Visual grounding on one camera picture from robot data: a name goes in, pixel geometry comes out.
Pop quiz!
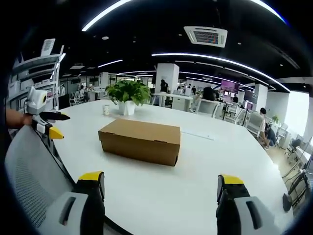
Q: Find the white storage shelf rack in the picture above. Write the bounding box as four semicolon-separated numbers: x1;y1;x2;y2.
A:
6;38;66;111

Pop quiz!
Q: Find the person's left hand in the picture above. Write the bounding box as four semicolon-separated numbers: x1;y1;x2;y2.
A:
20;114;33;126

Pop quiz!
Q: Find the black chair base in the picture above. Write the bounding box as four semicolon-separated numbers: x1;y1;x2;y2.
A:
282;169;312;212

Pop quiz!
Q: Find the white mesh office chair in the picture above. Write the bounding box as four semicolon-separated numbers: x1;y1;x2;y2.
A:
195;98;221;118
4;123;77;231

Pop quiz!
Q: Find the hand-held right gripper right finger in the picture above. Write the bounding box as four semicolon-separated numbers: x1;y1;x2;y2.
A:
216;174;274;235

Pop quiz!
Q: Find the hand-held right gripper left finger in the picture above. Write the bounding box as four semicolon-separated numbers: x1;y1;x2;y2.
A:
47;171;106;235

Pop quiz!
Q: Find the purple wall screen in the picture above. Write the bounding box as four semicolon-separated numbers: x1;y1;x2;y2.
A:
221;79;239;94

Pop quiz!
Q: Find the white office desk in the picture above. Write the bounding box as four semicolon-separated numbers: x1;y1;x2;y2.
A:
152;92;196;111

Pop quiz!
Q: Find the ceiling air conditioner vent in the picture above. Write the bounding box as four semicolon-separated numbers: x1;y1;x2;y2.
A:
183;25;228;48

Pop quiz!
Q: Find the green potted plant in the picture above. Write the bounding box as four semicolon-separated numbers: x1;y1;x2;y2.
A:
105;80;152;116

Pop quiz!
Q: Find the brown cardboard shoe box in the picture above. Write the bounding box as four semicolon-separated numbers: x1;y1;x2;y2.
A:
98;118;181;167

